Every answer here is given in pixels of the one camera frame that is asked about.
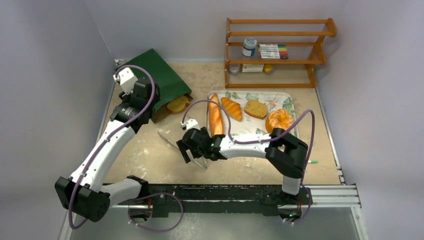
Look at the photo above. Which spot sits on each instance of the orange fake baguette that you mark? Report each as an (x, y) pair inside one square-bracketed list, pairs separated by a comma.
[(216, 125)]

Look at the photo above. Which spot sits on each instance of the orange fake croissant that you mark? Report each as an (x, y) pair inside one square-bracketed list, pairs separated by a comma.
[(232, 108)]

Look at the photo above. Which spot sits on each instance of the orange wooden shelf rack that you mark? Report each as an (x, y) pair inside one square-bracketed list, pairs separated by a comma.
[(234, 44)]

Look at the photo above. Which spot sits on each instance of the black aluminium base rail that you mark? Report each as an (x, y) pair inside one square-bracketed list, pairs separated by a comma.
[(163, 199)]

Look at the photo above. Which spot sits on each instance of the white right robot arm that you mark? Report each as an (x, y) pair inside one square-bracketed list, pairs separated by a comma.
[(287, 153)]

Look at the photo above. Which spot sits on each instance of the blue jar patterned lid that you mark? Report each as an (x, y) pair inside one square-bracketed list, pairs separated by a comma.
[(249, 46)]

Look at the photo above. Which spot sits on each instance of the metal tongs white grips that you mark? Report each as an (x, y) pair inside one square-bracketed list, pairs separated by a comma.
[(201, 162)]

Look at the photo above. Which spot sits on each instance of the set of coloured markers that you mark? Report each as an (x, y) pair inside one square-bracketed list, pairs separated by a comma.
[(273, 51)]

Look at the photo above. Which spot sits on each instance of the white green small box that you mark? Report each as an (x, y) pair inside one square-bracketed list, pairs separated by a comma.
[(252, 68)]

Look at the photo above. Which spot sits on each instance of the small yellow object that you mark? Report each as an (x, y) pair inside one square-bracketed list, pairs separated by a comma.
[(268, 68)]

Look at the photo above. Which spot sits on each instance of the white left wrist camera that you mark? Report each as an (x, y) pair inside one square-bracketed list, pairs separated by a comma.
[(126, 79)]

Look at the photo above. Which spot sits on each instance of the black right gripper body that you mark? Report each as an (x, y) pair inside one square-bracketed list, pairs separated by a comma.
[(187, 144)]

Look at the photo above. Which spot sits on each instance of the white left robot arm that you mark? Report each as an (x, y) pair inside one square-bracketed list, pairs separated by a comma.
[(99, 165)]

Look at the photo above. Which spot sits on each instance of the brown fake bread slice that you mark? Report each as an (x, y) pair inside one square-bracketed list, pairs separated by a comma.
[(256, 109)]

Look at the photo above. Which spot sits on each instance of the orange fake bread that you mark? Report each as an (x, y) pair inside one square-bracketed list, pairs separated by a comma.
[(280, 118)]

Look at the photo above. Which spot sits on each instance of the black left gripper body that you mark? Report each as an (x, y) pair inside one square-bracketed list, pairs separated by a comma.
[(151, 108)]

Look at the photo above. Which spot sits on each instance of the small grey jar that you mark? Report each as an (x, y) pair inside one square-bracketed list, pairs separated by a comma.
[(234, 68)]

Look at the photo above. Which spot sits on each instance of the green paper bag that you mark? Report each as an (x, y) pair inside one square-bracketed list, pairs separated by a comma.
[(170, 83)]

